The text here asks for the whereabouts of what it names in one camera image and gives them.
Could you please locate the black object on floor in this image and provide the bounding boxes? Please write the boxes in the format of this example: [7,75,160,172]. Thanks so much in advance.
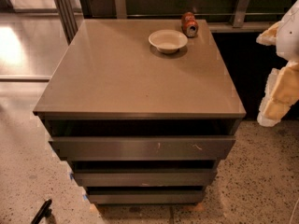
[31,199,52,224]

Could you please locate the white cable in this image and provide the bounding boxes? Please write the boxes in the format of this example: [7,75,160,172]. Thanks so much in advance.
[289,198,299,224]

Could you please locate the orange soda can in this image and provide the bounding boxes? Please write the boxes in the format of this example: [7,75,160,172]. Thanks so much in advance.
[181,12,198,37]

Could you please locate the metal shelf bracket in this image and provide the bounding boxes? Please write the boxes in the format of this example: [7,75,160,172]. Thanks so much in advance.
[231,0,250,28]
[114,0,127,20]

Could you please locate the grey drawer cabinet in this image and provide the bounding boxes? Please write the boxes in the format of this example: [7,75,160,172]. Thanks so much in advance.
[34,20,245,195]

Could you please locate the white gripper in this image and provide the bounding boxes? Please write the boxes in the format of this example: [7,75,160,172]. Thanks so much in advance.
[256,0,299,127]

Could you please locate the metal frame post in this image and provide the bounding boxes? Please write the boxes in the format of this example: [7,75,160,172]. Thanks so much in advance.
[54,0,78,44]

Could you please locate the metal shelf bracket left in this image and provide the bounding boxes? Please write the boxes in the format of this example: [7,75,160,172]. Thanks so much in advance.
[114,0,127,20]

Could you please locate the grey drawer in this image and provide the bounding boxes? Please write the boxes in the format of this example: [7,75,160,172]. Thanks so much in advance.
[73,170,217,187]
[87,189,204,205]
[50,136,235,161]

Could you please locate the white bowl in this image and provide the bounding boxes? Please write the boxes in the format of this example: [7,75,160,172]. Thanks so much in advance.
[149,30,188,54]

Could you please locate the metal shelf bracket right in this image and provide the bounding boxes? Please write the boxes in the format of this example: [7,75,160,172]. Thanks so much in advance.
[231,0,250,28]

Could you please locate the grey top drawer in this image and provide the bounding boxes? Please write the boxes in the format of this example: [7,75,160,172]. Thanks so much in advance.
[50,136,235,161]

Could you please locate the grey bottom drawer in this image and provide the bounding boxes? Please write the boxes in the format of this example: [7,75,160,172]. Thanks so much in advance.
[87,189,204,205]

